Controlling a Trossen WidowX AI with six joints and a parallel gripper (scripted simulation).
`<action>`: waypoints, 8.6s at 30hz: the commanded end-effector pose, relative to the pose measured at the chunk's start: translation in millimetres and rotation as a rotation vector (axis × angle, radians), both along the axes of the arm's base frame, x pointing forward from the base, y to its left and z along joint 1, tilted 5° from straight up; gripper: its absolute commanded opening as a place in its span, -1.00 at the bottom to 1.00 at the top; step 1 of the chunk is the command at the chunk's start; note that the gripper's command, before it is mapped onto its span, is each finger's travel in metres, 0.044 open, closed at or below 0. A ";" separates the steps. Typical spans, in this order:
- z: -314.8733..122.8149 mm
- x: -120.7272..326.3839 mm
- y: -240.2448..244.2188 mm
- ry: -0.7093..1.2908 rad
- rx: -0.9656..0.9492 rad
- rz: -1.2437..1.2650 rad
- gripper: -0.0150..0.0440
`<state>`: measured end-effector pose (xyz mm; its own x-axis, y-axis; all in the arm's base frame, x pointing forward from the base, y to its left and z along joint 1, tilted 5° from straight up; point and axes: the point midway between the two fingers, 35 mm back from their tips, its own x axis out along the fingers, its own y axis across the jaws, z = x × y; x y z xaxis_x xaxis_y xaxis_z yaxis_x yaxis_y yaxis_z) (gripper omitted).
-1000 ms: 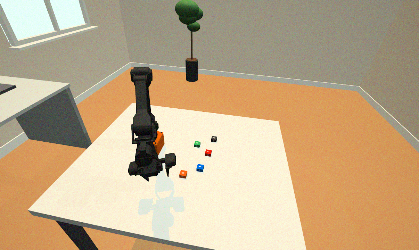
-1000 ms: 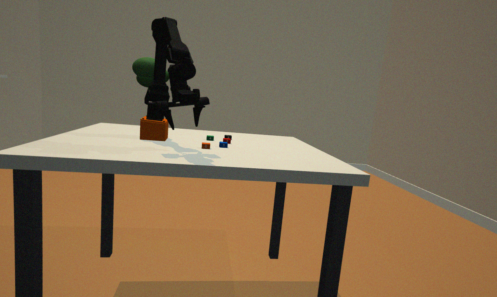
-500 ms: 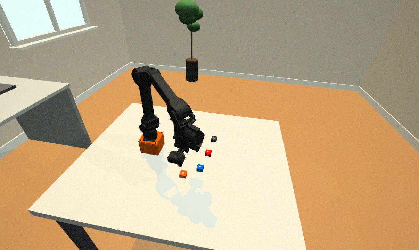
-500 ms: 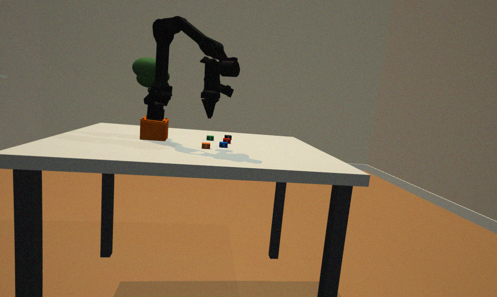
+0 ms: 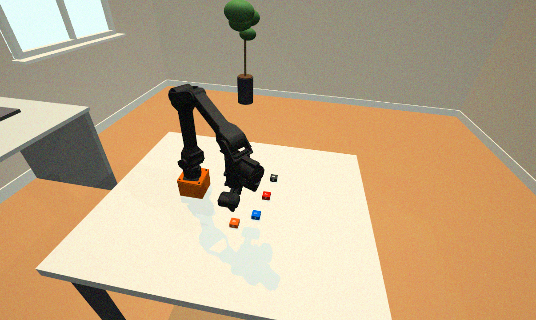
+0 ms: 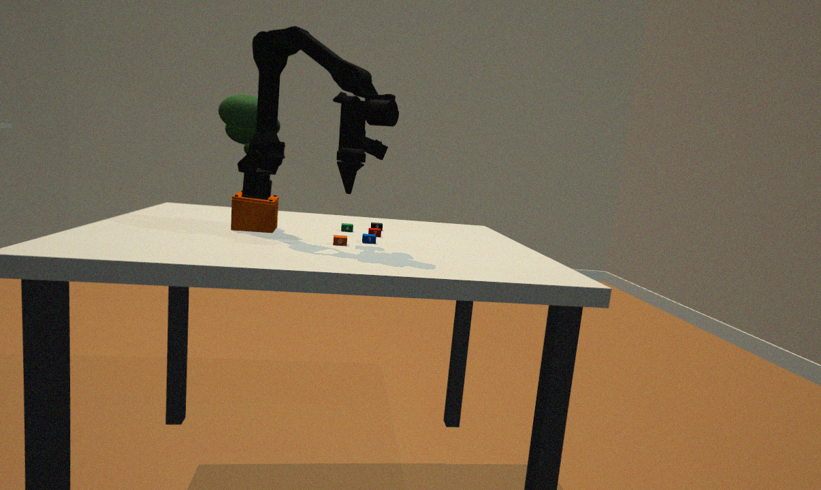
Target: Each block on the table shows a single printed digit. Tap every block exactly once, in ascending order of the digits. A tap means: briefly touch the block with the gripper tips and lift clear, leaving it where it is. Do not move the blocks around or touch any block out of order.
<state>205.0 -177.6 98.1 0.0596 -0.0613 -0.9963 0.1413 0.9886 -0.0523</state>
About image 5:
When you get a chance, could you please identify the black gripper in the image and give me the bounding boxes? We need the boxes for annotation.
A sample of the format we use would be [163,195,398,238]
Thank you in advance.
[217,170,242,212]

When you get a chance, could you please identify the blue block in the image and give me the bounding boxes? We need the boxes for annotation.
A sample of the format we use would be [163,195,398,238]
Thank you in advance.
[251,210,261,220]

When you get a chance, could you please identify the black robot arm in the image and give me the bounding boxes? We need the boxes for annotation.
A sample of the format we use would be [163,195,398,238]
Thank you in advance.
[168,84,264,192]

